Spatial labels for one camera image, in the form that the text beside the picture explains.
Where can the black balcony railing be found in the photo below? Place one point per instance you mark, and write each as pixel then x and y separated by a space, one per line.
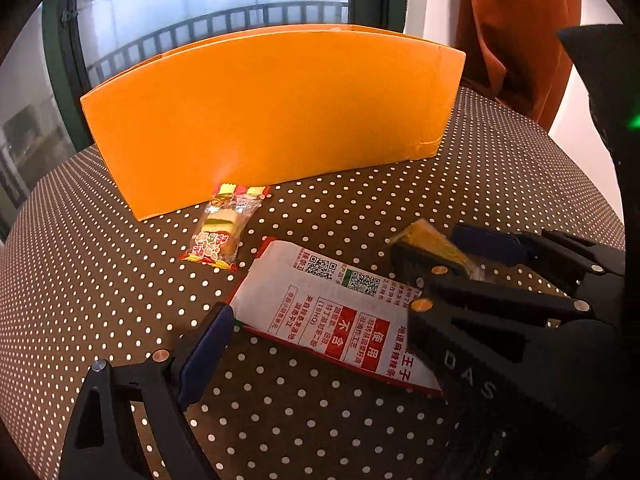
pixel 200 25

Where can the orange cardboard box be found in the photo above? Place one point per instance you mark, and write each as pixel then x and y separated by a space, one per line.
pixel 275 110

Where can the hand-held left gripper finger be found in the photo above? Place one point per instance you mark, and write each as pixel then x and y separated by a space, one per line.
pixel 205 355

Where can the white red-edged snack packet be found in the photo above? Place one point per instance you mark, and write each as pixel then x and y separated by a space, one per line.
pixel 320 310

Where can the brown polka-dot tablecloth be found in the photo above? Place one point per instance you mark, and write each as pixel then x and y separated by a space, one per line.
pixel 125 285

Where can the small clear candy packet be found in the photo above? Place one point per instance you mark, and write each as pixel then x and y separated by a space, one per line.
pixel 220 227

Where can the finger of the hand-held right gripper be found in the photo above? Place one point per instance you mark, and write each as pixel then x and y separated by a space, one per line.
pixel 490 245
pixel 475 360

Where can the rust orange curtain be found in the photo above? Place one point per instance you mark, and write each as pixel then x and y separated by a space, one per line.
pixel 500 35

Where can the small yellow snack packet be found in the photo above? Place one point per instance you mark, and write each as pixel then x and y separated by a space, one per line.
pixel 430 236

